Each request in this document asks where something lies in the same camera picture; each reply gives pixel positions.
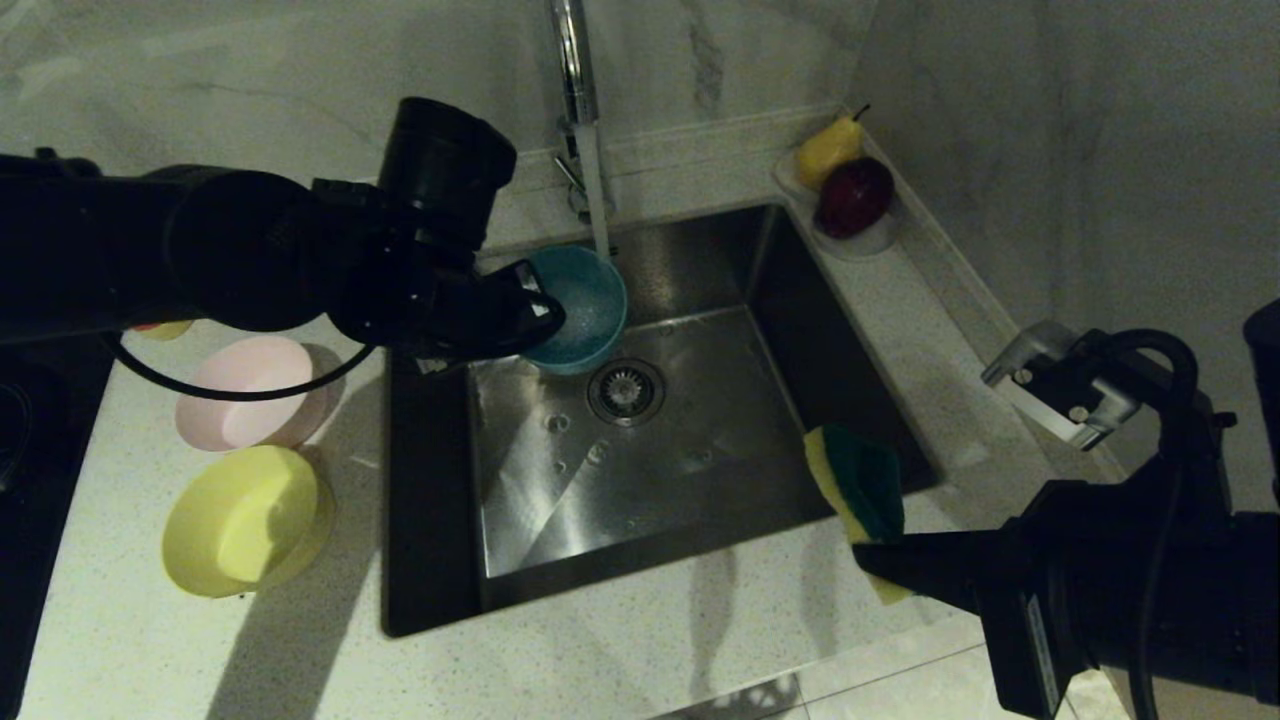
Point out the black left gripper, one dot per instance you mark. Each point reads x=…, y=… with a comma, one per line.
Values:
x=420, y=300

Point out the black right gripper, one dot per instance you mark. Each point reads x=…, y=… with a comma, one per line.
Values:
x=1120, y=600

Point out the blue plastic bowl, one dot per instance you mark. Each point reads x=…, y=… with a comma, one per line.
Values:
x=590, y=310

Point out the green and yellow sponge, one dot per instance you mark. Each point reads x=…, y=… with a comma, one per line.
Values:
x=865, y=480

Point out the orange white dish soap bottle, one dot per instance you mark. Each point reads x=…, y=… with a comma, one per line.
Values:
x=165, y=330

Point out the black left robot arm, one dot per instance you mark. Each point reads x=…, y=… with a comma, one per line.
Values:
x=200, y=250

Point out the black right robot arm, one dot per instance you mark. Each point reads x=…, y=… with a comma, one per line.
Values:
x=1265, y=400

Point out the stainless steel sink basin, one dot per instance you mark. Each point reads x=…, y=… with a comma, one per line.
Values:
x=700, y=470

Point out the chrome faucet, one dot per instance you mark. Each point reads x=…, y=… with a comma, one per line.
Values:
x=573, y=60

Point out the round metal drain strainer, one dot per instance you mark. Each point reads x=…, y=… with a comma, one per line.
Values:
x=626, y=392

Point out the pink plastic bowl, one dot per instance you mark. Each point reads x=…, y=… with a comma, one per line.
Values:
x=250, y=410

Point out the small white fruit dish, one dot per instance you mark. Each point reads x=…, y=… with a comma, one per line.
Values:
x=870, y=245

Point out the yellow pear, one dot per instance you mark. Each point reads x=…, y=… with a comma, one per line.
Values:
x=825, y=153

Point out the dark red apple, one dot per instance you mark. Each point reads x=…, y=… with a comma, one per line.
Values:
x=853, y=198

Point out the yellow plastic bowl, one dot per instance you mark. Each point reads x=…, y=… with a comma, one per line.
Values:
x=240, y=520

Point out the black induction cooktop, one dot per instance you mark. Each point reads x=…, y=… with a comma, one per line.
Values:
x=40, y=500

